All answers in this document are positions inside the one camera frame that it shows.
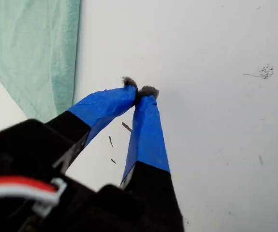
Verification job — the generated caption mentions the arm motor wire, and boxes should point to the arm motor wire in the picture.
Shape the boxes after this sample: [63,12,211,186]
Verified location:
[0,175,68,217]

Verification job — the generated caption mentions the green t-shirt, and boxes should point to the green t-shirt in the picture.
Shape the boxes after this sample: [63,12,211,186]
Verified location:
[0,0,83,121]

